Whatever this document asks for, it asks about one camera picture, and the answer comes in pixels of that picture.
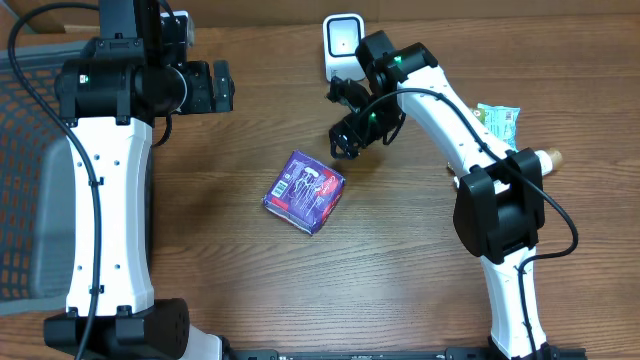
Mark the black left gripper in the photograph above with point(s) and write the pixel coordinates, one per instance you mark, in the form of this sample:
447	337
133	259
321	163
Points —
208	86

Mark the teal snack packet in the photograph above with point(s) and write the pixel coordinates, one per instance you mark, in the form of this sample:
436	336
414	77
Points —
501	121

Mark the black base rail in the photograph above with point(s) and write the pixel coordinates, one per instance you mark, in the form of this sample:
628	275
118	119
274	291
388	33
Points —
452	353

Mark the grey plastic basket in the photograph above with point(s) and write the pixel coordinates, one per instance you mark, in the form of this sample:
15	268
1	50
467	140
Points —
37	204

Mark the purple pad package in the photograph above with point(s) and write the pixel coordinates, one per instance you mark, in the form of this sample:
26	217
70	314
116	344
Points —
305	192

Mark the white barcode scanner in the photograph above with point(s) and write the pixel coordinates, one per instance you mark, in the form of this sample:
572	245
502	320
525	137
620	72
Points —
341	36

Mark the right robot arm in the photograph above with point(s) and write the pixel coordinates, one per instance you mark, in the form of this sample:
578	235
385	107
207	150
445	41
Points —
498	210

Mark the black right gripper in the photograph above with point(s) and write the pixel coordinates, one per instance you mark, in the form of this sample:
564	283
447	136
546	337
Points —
356	129

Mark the white tube gold cap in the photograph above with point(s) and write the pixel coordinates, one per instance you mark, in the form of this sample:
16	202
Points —
550	160

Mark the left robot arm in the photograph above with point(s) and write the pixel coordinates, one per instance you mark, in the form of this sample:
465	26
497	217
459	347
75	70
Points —
109	99

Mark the green yellow snack packet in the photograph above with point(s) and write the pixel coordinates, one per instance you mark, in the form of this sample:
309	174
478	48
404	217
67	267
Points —
479	114

